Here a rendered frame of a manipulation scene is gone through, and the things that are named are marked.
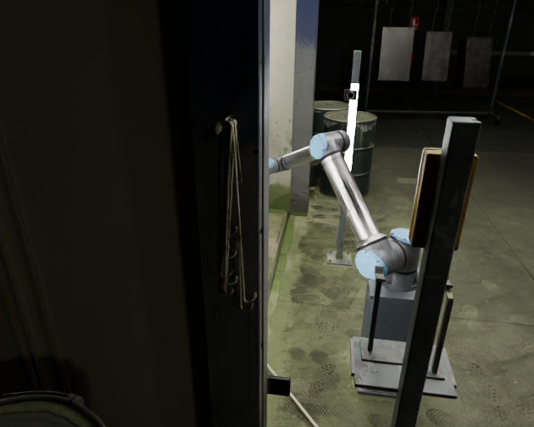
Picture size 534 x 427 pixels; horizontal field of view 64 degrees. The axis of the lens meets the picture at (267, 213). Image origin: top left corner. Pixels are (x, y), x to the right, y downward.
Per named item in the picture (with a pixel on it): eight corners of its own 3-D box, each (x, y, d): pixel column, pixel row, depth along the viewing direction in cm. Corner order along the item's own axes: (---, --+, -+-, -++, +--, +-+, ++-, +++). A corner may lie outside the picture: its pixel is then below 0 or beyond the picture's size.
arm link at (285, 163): (358, 124, 213) (282, 154, 270) (341, 128, 206) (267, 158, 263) (364, 146, 213) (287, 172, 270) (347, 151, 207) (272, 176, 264)
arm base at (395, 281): (415, 272, 221) (418, 256, 217) (421, 293, 204) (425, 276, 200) (378, 268, 224) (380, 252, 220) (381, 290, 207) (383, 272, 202)
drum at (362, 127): (314, 183, 518) (318, 110, 481) (360, 182, 523) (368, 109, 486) (325, 202, 465) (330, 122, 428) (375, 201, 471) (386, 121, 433)
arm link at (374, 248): (409, 266, 194) (341, 124, 207) (385, 279, 184) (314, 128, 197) (387, 274, 206) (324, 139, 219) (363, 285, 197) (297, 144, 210)
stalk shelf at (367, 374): (354, 387, 135) (354, 384, 134) (352, 339, 155) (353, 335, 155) (456, 400, 131) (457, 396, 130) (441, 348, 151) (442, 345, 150)
